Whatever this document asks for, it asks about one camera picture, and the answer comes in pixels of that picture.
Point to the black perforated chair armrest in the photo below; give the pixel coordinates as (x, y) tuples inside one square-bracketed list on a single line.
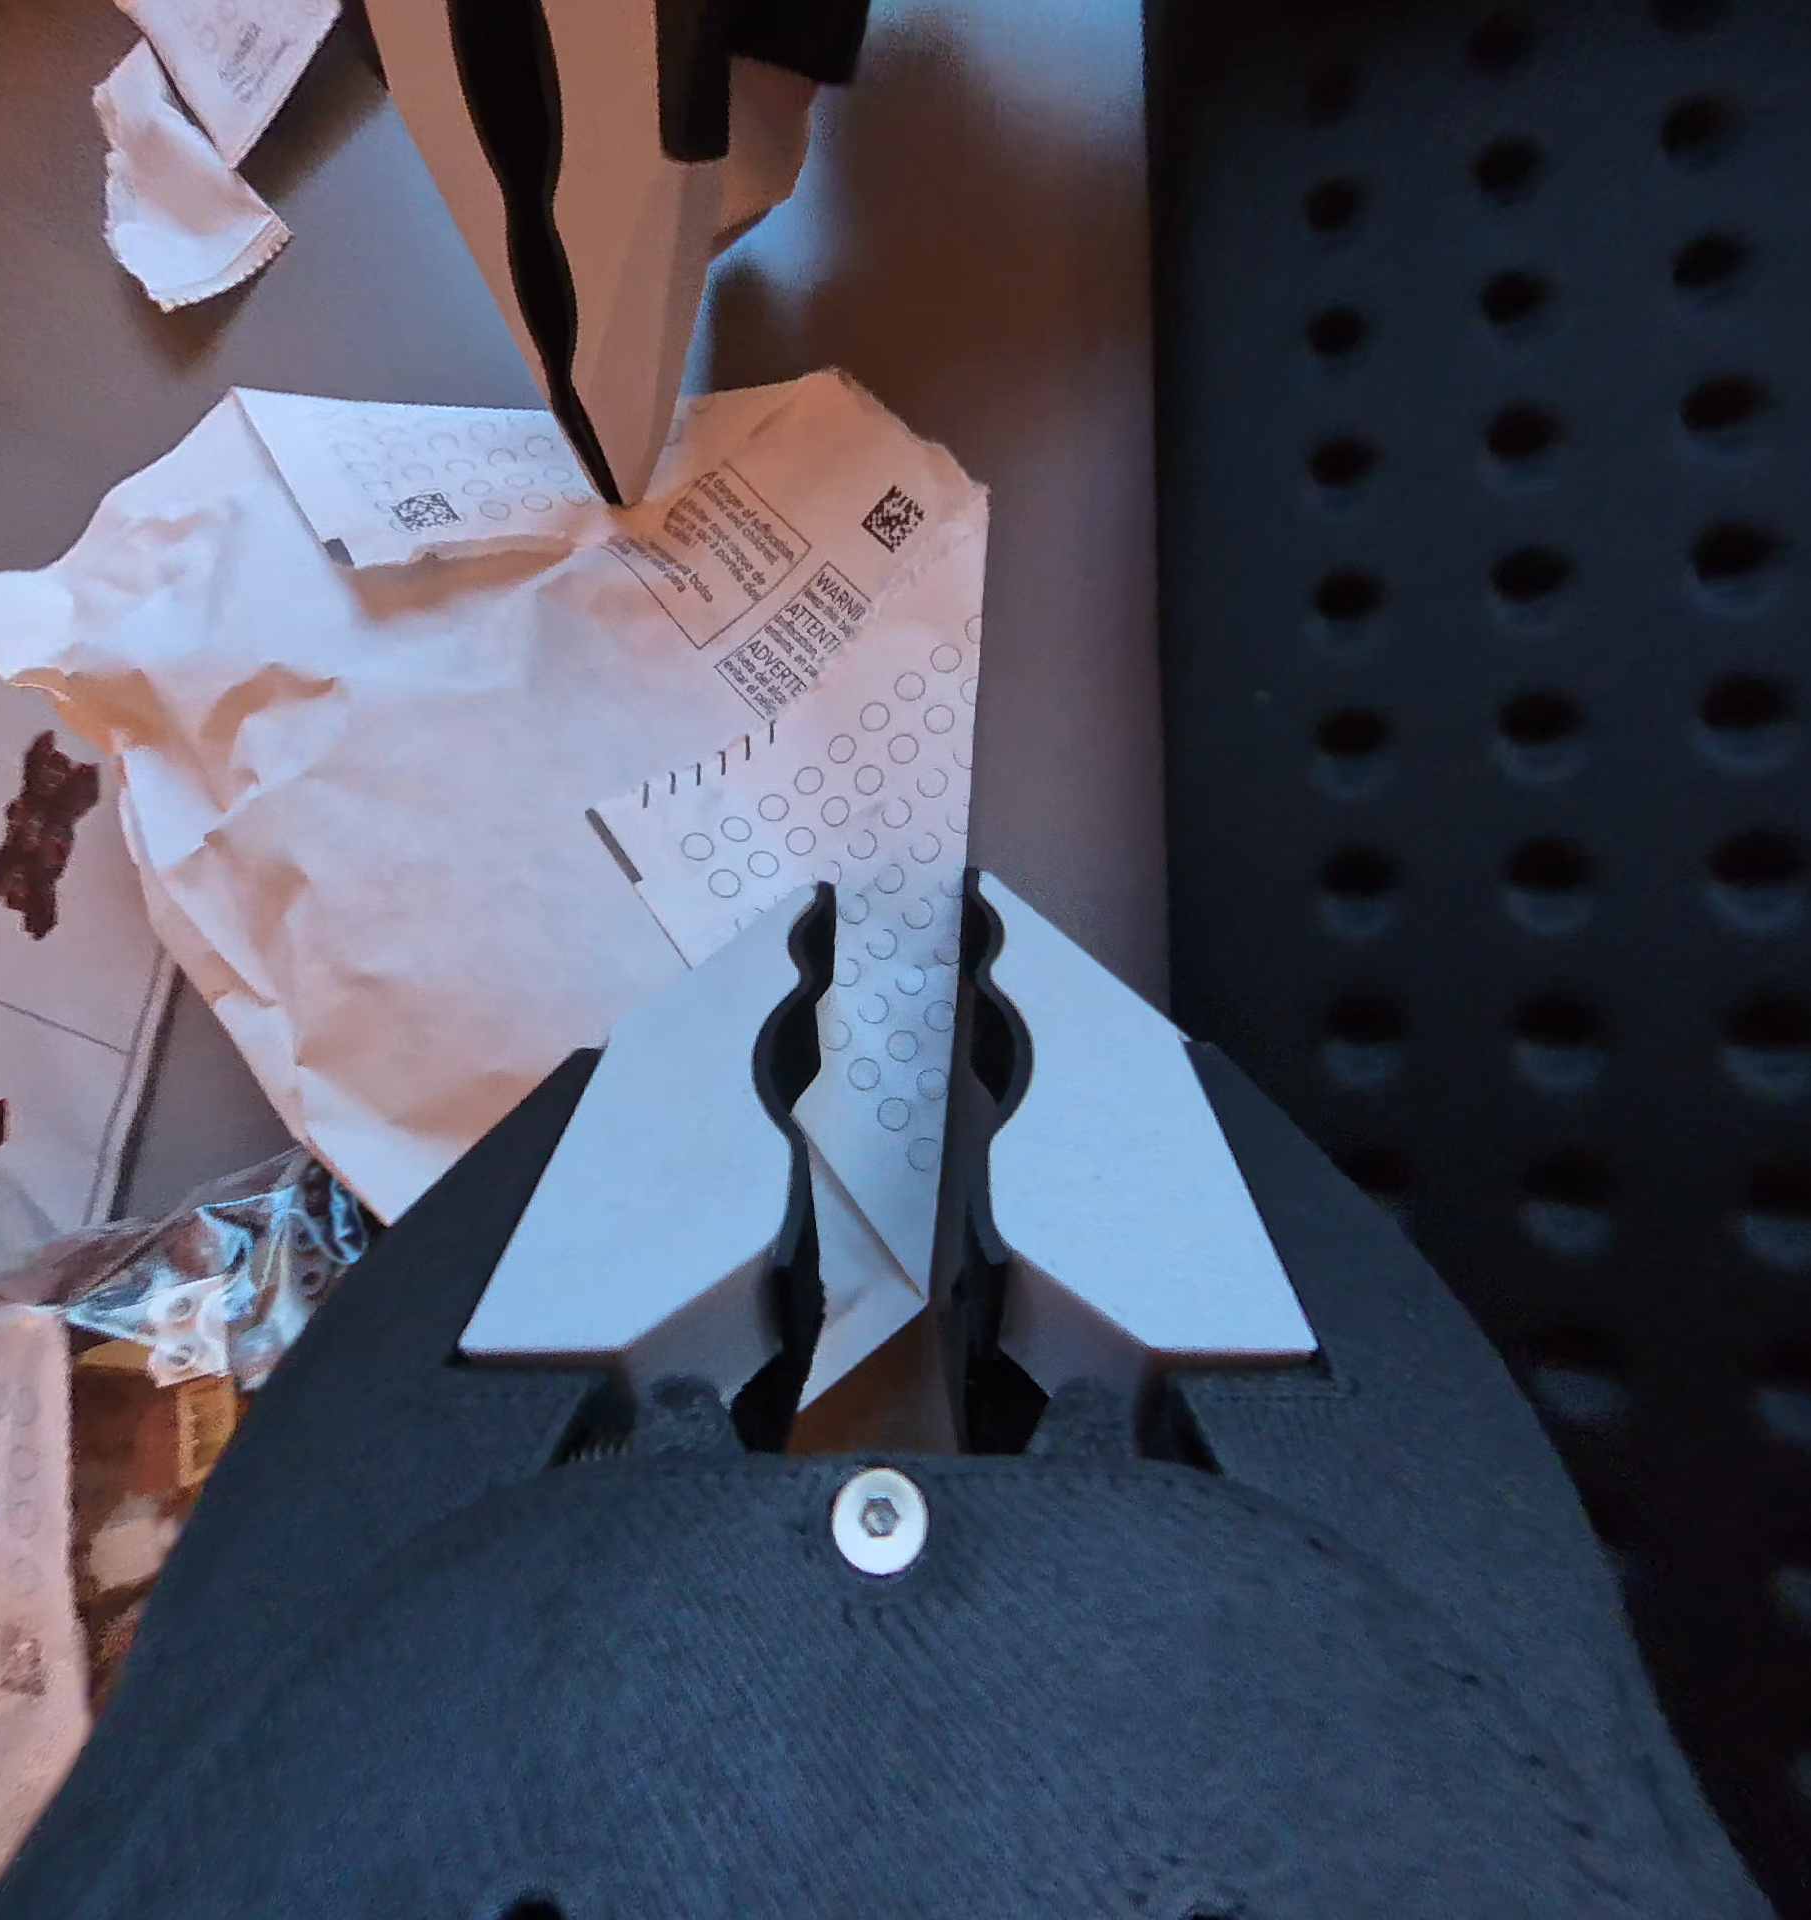
[(1594, 751)]

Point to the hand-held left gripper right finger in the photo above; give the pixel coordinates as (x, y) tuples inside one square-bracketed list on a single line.
[(1145, 1200)]

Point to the clear zip bag green seal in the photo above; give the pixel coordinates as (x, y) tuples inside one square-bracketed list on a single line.
[(245, 1276)]

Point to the large white paper bag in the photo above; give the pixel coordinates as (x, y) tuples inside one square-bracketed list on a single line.
[(395, 826)]

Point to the white printed paper packet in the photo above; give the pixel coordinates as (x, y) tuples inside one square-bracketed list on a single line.
[(4, 1502)]

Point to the torn white paper packet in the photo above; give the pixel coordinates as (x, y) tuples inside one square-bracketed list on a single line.
[(185, 226)]

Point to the open instruction booklet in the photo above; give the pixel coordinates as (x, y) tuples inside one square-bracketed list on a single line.
[(36, 930)]

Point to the pile of small toy bricks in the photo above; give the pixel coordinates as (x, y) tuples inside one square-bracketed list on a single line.
[(140, 1440)]

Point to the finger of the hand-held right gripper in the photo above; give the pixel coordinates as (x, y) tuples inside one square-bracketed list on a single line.
[(619, 226), (441, 90)]

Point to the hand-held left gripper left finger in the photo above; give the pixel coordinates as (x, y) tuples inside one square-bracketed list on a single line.
[(634, 1200)]

